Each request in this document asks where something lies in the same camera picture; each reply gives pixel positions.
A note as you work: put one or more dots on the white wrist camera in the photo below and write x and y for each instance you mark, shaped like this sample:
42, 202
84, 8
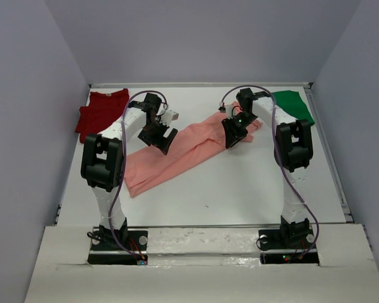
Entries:
167, 117
230, 110

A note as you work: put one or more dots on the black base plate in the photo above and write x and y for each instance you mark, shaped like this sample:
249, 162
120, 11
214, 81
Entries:
274, 250
104, 251

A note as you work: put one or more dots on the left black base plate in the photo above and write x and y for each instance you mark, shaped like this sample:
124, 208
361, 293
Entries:
104, 251

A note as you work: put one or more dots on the pink t-shirt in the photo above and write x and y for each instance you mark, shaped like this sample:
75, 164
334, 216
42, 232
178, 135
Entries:
198, 142

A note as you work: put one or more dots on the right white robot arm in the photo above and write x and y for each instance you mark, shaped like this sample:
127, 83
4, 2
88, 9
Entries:
293, 151

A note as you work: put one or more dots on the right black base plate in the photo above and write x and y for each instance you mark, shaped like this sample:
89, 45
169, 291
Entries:
274, 250

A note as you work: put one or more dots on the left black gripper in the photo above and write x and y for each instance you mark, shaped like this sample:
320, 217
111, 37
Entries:
161, 142

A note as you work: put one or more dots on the red folded t-shirt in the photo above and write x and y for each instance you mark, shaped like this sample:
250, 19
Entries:
102, 110

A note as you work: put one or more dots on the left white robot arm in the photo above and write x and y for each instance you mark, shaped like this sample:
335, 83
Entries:
104, 159

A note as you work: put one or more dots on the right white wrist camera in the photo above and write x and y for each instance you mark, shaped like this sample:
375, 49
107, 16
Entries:
230, 110

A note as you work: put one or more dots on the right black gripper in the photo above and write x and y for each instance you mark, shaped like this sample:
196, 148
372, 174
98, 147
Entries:
232, 135

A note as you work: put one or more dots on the green t-shirt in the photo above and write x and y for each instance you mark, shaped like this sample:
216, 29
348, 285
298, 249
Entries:
292, 103

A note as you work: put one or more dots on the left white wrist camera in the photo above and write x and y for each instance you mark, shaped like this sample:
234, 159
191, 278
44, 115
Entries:
167, 117

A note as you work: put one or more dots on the white cardboard front cover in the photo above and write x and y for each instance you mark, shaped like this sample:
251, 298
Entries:
205, 265

